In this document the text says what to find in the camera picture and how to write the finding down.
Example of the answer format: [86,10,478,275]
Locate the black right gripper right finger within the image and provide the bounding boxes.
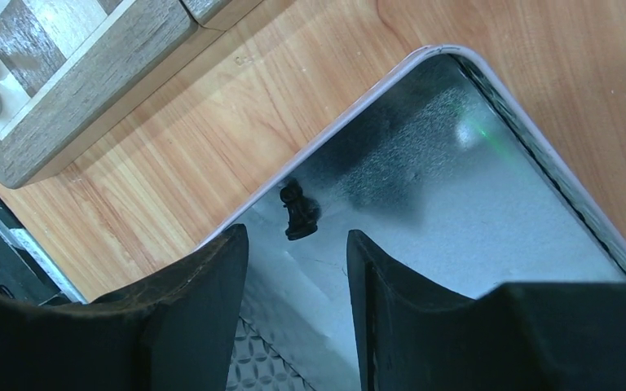
[346,230,626,390]

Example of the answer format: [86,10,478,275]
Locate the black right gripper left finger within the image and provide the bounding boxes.
[0,224,249,390]

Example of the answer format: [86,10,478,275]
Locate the black knight chess piece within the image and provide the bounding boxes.
[280,178,320,241]

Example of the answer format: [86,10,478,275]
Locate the wooden chess board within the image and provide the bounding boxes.
[0,0,256,189]

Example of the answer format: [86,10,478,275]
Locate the grey tray black pieces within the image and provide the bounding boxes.
[224,44,626,390]

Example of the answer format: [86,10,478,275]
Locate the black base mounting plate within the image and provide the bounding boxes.
[0,198,86,305]

